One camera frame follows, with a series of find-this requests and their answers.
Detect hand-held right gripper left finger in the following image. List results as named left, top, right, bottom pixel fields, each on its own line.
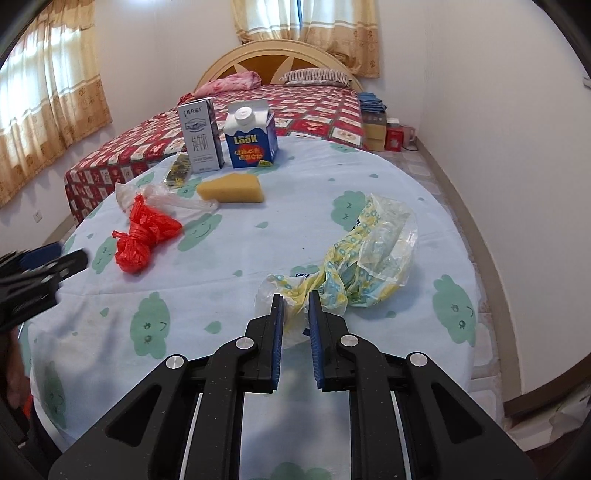
left=48, top=293, right=285, bottom=480

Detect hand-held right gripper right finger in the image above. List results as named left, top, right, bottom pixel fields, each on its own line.
left=308, top=290, right=539, bottom=480

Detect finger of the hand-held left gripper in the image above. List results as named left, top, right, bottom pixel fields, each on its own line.
left=0, top=244, right=62, bottom=274
left=0, top=249, right=90, bottom=297

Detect yellow patterned plastic bag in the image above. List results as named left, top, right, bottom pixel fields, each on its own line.
left=255, top=194, right=419, bottom=350

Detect red plastic bag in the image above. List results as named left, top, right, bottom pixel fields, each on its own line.
left=112, top=194, right=184, bottom=276

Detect person's left forearm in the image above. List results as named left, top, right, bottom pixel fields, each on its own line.
left=0, top=333, right=32, bottom=416

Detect clear plastic bag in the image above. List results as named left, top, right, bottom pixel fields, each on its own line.
left=115, top=181, right=221, bottom=218

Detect long beige curtain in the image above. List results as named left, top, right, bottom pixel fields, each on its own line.
left=0, top=0, right=114, bottom=209

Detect bed with red cover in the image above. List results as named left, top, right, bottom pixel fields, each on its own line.
left=65, top=83, right=370, bottom=227

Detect dark yellow snack wrapper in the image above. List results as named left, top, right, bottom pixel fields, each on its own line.
left=165, top=153, right=193, bottom=186

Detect yellow sponge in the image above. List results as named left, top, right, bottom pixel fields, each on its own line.
left=196, top=173, right=266, bottom=204

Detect grey milk carton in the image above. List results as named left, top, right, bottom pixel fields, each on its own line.
left=178, top=97, right=226, bottom=175

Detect blue milk carton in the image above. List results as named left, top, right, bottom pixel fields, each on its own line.
left=224, top=99, right=280, bottom=169

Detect cardboard box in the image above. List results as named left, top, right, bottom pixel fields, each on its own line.
left=361, top=111, right=388, bottom=152

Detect pink pillow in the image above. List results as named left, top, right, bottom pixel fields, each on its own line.
left=178, top=71, right=262, bottom=105

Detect blue folded cloths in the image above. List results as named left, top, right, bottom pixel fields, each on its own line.
left=358, top=91, right=387, bottom=112

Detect striped pillow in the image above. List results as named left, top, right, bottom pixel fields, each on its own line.
left=281, top=68, right=352, bottom=89

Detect cream wooden headboard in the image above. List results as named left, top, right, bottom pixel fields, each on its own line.
left=194, top=39, right=365, bottom=93

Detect beige window curtain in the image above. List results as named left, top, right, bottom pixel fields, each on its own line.
left=231, top=0, right=382, bottom=79

